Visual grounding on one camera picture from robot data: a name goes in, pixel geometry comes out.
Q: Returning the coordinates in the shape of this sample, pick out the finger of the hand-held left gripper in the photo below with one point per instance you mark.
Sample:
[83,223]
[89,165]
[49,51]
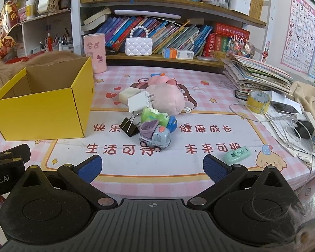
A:
[15,153]

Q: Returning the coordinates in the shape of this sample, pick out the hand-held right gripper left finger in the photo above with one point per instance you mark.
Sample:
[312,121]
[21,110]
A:
[90,166]

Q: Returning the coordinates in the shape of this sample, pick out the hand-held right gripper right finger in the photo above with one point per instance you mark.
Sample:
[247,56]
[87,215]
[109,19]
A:
[214,168]

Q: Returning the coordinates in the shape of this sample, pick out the mint green correction tape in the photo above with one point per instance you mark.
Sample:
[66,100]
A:
[237,155]

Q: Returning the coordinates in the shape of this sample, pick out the yellow cardboard box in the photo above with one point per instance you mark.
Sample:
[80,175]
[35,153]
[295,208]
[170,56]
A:
[42,115]

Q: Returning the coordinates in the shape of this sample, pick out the black binder clip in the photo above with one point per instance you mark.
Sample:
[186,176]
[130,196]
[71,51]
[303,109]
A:
[128,127]

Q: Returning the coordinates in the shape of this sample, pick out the grey blue toy truck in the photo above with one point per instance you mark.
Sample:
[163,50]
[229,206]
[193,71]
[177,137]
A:
[157,137]

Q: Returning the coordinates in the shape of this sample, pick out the white charger plug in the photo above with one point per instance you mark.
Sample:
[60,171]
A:
[137,102]

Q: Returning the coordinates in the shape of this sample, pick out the cream rectangular block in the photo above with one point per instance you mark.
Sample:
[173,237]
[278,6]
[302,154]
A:
[127,95]

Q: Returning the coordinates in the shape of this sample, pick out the green frog toy car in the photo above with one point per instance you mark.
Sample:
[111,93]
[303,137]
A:
[153,114]

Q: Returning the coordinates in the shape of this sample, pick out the large pink plush toy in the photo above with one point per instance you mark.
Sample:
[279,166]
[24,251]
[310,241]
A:
[168,98]

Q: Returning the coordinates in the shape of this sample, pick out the pink plush with orange beak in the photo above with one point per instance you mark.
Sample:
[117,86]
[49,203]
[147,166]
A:
[157,80]

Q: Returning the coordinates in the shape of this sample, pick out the pink printed table mat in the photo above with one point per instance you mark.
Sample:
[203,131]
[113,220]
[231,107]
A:
[207,120]

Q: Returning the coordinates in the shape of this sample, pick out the pile of white papers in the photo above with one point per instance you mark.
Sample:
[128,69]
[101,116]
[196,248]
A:
[281,131]

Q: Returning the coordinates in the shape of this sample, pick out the yellow tape roll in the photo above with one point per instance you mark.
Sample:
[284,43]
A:
[256,103]

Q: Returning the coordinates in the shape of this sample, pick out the orange fluffy cat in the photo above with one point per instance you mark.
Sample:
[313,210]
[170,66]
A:
[0,71]

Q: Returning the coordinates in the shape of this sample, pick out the black smartphone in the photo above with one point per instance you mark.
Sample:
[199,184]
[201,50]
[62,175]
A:
[286,108]

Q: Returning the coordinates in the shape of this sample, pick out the black power adapter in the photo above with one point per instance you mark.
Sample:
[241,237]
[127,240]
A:
[304,130]

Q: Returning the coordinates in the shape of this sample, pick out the stack of picture books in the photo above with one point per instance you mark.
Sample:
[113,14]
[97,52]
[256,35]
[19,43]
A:
[257,76]

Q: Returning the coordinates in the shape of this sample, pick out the grey furry cloth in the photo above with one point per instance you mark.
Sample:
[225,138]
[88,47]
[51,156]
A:
[304,231]

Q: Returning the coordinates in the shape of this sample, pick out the pink cylinder container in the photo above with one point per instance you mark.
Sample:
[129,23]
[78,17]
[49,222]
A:
[95,52]

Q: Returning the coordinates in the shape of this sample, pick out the red tassel charm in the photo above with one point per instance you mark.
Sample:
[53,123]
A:
[50,42]

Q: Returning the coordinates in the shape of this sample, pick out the beige cloth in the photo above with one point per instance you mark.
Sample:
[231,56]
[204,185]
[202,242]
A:
[308,97]

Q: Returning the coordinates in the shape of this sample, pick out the orange white medicine box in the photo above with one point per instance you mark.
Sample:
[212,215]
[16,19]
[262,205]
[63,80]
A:
[177,53]

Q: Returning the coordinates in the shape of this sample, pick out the small white shelf unit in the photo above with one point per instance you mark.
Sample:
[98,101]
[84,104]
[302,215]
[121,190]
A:
[29,34]

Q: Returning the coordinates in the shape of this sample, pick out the cups of pens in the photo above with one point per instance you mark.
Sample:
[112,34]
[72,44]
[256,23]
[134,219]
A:
[64,43]

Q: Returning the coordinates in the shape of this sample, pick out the red gold paper decoration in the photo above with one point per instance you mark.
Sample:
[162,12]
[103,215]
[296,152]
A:
[4,31]

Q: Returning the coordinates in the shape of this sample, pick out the colourful glitter ornament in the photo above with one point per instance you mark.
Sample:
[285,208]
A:
[240,47]

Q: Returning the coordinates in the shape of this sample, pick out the red boxed book set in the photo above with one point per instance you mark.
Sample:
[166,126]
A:
[231,31]

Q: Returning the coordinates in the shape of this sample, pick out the pink jar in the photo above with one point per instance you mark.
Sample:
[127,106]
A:
[22,14]

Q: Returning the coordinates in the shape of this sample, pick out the white jar yellow label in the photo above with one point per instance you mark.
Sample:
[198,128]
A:
[30,9]

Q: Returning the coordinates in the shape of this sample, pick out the row of slanted colourful books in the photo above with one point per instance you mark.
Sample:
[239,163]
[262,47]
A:
[157,32]

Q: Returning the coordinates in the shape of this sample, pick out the wooden white bookshelf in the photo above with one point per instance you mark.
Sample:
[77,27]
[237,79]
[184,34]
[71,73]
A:
[76,18]

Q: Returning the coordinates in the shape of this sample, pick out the stacked cream-paged thick books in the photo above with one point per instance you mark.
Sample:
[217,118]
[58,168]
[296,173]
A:
[97,18]

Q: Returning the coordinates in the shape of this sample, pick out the white paper roll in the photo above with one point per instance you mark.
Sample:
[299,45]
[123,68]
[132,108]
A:
[147,14]

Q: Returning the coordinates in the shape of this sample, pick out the white pen box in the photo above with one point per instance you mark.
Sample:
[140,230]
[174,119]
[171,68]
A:
[240,4]

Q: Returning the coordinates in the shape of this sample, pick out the cartoon wall sticker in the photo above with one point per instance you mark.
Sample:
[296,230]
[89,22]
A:
[267,53]

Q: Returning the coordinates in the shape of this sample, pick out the pink alphabet wall poster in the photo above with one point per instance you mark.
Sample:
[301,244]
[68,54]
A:
[300,31]

